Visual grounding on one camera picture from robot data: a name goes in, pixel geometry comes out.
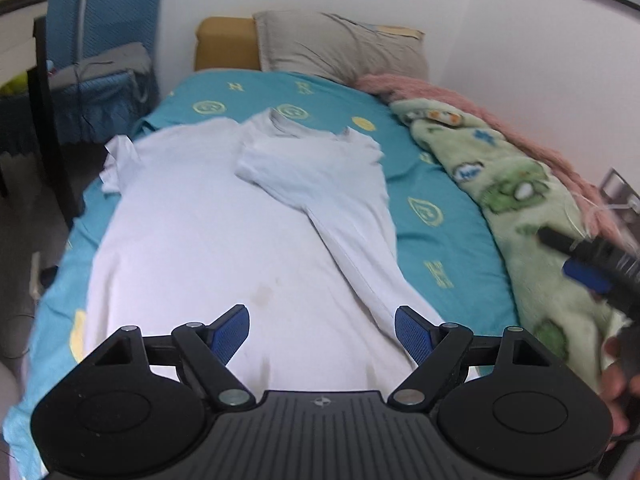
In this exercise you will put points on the blue quilted folding chair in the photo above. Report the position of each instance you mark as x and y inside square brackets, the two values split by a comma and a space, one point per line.
[120, 10]

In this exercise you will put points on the white t-shirt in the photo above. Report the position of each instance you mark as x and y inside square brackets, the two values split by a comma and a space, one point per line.
[200, 235]

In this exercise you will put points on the grey pillow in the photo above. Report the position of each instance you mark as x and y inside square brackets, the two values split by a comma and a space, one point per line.
[340, 45]

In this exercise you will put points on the bed with teal printed sheet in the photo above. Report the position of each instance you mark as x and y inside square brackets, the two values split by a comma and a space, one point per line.
[330, 100]

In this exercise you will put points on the mustard yellow cushion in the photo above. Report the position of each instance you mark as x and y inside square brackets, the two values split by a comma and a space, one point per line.
[225, 42]

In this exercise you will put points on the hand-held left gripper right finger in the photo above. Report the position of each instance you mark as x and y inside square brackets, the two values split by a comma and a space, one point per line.
[412, 332]

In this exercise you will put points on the tan pillow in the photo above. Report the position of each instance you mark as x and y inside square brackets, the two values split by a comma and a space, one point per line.
[405, 31]

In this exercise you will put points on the pink fluffy blanket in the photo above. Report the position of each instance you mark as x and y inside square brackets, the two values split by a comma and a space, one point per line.
[440, 97]

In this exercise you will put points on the green cartoon fleece blanket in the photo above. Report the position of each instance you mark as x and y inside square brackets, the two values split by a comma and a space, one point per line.
[525, 200]

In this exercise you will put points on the grey cloth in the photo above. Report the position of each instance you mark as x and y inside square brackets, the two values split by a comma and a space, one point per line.
[115, 60]

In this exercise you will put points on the person's right hand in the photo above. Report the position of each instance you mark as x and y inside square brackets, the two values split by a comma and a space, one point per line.
[617, 385]

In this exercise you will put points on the white desk with black leg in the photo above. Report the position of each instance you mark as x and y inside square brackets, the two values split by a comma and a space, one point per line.
[15, 30]

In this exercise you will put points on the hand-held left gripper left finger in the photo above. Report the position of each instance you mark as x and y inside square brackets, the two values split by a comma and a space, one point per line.
[230, 332]

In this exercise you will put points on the green plush toy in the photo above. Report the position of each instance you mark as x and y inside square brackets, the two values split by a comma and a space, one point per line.
[12, 85]

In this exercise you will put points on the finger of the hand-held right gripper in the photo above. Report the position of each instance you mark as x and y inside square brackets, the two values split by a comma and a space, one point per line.
[587, 277]

